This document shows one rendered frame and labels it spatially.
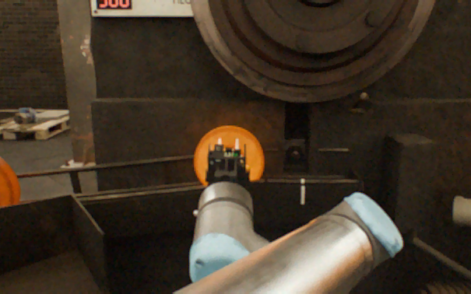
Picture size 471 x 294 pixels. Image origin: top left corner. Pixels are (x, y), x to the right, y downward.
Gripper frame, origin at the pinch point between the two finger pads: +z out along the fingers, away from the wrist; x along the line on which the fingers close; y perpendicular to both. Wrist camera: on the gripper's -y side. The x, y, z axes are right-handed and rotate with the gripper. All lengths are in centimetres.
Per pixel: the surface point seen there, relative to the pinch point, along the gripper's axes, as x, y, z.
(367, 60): -26.7, 20.8, 0.3
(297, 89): -13.7, 14.7, 0.3
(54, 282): 28.2, -8.4, -28.6
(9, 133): 270, -167, 325
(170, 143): 14.1, -0.9, 5.7
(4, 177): 48.8, -4.4, -4.0
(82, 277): 24.0, -8.3, -27.5
